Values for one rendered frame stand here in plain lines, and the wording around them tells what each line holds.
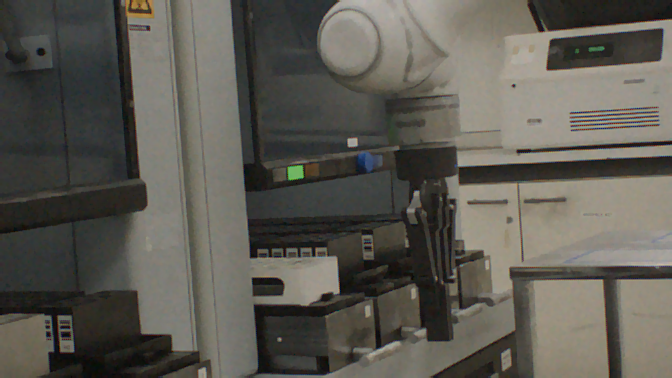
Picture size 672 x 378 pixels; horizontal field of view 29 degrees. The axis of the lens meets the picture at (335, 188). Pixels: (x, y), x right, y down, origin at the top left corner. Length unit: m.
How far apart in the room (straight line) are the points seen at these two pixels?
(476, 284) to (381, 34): 0.79
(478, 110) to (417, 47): 3.29
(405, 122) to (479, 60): 3.13
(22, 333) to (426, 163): 0.55
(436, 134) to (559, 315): 2.47
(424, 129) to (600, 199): 2.39
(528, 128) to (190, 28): 2.52
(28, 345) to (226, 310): 0.38
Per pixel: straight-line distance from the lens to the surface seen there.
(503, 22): 4.65
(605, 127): 3.90
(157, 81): 1.47
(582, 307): 3.97
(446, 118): 1.56
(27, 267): 1.51
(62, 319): 1.31
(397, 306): 1.79
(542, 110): 3.95
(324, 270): 1.68
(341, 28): 1.37
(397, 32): 1.37
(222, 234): 1.56
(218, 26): 1.59
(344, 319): 1.64
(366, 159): 1.84
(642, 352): 3.95
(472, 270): 2.06
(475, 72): 4.68
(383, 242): 1.94
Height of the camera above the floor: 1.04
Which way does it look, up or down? 3 degrees down
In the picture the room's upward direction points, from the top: 4 degrees counter-clockwise
